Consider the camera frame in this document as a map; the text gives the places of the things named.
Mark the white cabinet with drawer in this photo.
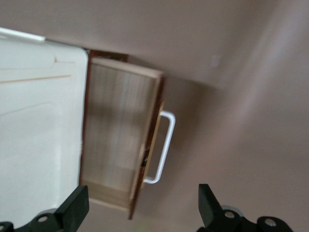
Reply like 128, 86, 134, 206
0, 36, 128, 224

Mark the wooden drawer with white handle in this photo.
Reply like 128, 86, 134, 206
79, 57, 177, 220

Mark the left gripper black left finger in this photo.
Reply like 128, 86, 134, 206
0, 185, 89, 232

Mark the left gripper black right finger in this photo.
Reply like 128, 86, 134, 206
195, 183, 292, 232

